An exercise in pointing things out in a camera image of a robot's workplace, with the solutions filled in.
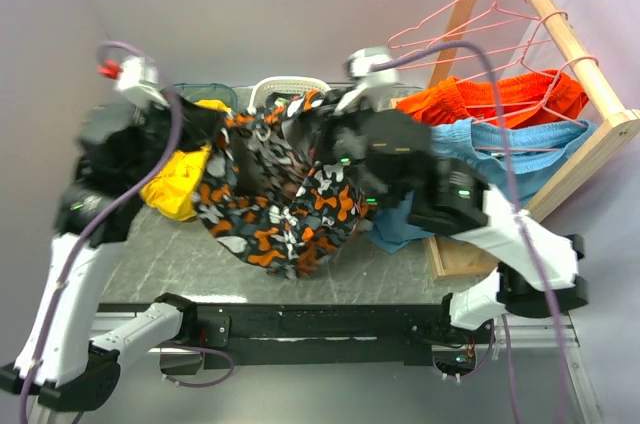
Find teal plastic bin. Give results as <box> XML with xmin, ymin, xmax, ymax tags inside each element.
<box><xmin>172</xmin><ymin>83</ymin><xmax>238</xmax><ymax>108</ymax></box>

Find camouflage patterned shorts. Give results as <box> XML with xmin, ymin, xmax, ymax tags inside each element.
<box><xmin>192</xmin><ymin>89</ymin><xmax>372</xmax><ymax>279</ymax></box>

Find wooden clothes rack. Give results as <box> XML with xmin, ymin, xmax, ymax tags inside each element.
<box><xmin>388</xmin><ymin>0</ymin><xmax>640</xmax><ymax>280</ymax></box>

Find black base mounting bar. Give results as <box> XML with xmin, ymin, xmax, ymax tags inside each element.
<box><xmin>172</xmin><ymin>303</ymin><xmax>493</xmax><ymax>366</ymax></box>

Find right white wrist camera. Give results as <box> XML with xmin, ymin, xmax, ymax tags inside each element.
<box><xmin>334</xmin><ymin>47</ymin><xmax>399</xmax><ymax>115</ymax></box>

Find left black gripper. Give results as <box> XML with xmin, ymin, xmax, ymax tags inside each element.
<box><xmin>126</xmin><ymin>87</ymin><xmax>229</xmax><ymax>187</ymax></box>

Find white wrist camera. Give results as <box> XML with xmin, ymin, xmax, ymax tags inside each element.
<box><xmin>98</xmin><ymin>56</ymin><xmax>169</xmax><ymax>109</ymax></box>
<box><xmin>334</xmin><ymin>47</ymin><xmax>399</xmax><ymax>115</ymax></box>

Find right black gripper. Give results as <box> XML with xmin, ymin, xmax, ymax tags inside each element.
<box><xmin>297</xmin><ymin>86</ymin><xmax>388</xmax><ymax>210</ymax></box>

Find white plastic basket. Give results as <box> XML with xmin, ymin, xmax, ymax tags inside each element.
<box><xmin>247</xmin><ymin>76</ymin><xmax>331</xmax><ymax>111</ymax></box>

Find orange shorts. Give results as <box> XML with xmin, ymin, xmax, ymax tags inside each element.
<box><xmin>396</xmin><ymin>69</ymin><xmax>588</xmax><ymax>129</ymax></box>

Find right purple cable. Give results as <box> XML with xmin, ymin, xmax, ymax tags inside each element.
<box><xmin>372</xmin><ymin>41</ymin><xmax>576</xmax><ymax>424</ymax></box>

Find aluminium rail frame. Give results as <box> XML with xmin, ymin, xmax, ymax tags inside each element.
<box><xmin>27</xmin><ymin>311</ymin><xmax>601</xmax><ymax>424</ymax></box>

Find purple cable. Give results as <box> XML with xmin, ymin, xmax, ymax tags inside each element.
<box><xmin>18</xmin><ymin>41</ymin><xmax>235</xmax><ymax>424</ymax></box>
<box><xmin>372</xmin><ymin>41</ymin><xmax>576</xmax><ymax>424</ymax></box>

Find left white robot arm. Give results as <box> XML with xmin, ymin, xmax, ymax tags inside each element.
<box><xmin>1</xmin><ymin>100</ymin><xmax>224</xmax><ymax>423</ymax></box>

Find pink hanger holding orange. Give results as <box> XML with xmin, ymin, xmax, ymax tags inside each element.
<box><xmin>459</xmin><ymin>10</ymin><xmax>589</xmax><ymax>126</ymax></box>

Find pink hanger holding blue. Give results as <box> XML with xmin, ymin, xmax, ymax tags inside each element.
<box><xmin>472</xmin><ymin>56</ymin><xmax>600</xmax><ymax>153</ymax></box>

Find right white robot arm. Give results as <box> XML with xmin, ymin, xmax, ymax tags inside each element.
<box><xmin>314</xmin><ymin>110</ymin><xmax>589</xmax><ymax>343</ymax></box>

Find yellow shorts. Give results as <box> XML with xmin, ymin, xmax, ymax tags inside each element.
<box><xmin>139</xmin><ymin>117</ymin><xmax>211</xmax><ymax>222</ymax></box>

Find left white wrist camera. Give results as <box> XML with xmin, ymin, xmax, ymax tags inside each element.
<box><xmin>98</xmin><ymin>56</ymin><xmax>169</xmax><ymax>109</ymax></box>

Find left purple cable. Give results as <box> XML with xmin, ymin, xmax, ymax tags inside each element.
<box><xmin>18</xmin><ymin>41</ymin><xmax>235</xmax><ymax>424</ymax></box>

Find pink wire hanger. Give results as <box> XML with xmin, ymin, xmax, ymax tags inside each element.
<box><xmin>387</xmin><ymin>0</ymin><xmax>528</xmax><ymax>54</ymax></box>
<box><xmin>393</xmin><ymin>0</ymin><xmax>542</xmax><ymax>71</ymax></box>

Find light blue shorts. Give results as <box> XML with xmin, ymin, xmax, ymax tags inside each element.
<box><xmin>366</xmin><ymin>119</ymin><xmax>597</xmax><ymax>253</ymax></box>

